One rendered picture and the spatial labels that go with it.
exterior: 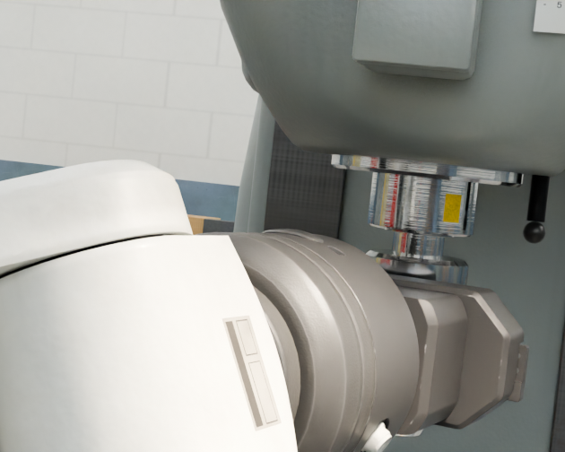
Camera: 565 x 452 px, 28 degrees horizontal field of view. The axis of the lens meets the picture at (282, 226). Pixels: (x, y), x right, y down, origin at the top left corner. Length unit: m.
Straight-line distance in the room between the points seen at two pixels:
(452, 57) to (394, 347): 0.10
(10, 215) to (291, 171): 0.62
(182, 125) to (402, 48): 4.54
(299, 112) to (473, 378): 0.12
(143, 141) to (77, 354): 4.69
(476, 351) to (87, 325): 0.21
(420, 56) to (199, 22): 4.57
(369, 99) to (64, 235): 0.18
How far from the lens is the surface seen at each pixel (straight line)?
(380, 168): 0.47
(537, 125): 0.43
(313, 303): 0.33
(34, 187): 0.28
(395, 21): 0.38
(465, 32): 0.38
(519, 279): 0.88
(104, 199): 0.28
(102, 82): 5.05
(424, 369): 0.41
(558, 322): 0.89
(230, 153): 4.85
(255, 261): 0.34
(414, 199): 0.49
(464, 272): 0.50
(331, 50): 0.43
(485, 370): 0.45
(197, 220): 4.38
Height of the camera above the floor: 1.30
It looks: 3 degrees down
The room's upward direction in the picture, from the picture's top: 6 degrees clockwise
